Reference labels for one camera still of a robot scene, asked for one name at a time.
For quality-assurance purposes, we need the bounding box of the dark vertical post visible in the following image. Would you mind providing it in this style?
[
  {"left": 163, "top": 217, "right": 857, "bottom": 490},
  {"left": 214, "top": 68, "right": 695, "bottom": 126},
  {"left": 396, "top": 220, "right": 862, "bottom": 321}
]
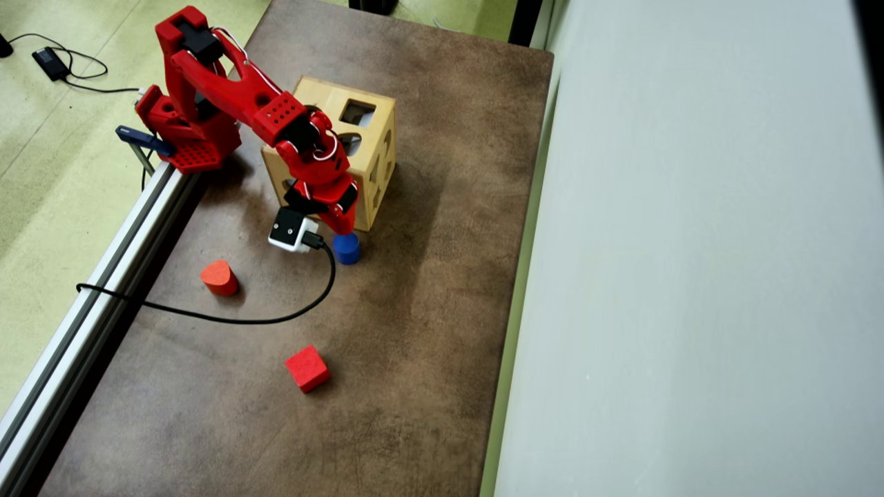
[{"left": 508, "top": 0, "right": 546, "bottom": 49}]

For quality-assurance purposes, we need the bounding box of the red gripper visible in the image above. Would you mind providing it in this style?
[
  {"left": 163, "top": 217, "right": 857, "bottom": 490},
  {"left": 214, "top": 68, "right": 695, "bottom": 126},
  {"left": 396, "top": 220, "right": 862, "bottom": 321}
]
[{"left": 275, "top": 114, "right": 361, "bottom": 236}]

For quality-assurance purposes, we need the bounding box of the blue cylinder block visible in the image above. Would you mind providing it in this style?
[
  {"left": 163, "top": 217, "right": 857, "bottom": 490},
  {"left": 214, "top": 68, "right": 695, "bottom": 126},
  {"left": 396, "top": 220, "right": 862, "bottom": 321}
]
[{"left": 332, "top": 232, "right": 362, "bottom": 266}]

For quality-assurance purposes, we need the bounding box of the red rounded wedge block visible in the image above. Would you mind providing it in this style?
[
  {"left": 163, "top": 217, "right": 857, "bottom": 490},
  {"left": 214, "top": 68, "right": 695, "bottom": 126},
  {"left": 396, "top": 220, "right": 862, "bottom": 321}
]
[{"left": 200, "top": 259, "right": 240, "bottom": 298}]

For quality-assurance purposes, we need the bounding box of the red cube block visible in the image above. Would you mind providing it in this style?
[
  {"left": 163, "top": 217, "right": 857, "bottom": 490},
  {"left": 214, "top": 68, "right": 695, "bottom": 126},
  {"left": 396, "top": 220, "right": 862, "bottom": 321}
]
[{"left": 285, "top": 344, "right": 332, "bottom": 393}]

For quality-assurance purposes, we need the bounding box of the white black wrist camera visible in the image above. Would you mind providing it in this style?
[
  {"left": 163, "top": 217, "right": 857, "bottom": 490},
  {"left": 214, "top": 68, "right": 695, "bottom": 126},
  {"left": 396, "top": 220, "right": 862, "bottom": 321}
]
[{"left": 268, "top": 206, "right": 325, "bottom": 253}]

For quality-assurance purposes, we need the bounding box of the aluminium profile rail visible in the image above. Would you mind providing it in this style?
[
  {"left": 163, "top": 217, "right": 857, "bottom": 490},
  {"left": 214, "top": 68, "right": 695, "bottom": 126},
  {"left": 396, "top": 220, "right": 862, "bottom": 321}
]
[{"left": 0, "top": 160, "right": 201, "bottom": 497}]

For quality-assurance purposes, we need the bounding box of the blue table clamp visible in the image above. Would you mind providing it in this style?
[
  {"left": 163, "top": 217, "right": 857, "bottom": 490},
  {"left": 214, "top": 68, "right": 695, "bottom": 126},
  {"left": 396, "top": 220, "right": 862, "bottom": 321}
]
[{"left": 115, "top": 125, "right": 175, "bottom": 177}]

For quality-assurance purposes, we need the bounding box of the thick black camera cable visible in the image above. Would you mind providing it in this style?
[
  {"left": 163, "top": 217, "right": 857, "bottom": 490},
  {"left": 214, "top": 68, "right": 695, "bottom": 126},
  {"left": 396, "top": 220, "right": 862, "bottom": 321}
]
[{"left": 76, "top": 231, "right": 338, "bottom": 325}]

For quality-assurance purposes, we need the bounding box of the wooden shape sorter box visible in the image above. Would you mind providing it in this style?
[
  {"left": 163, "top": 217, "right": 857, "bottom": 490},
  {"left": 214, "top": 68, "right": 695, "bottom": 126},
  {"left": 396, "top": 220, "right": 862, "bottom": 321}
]
[{"left": 261, "top": 76, "right": 398, "bottom": 232}]

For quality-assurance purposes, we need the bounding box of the black power adapter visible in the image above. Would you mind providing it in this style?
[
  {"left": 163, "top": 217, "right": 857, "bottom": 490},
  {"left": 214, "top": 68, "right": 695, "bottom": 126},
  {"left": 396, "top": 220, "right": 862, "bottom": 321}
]
[
  {"left": 32, "top": 46, "right": 71, "bottom": 81},
  {"left": 7, "top": 32, "right": 142, "bottom": 94}
]

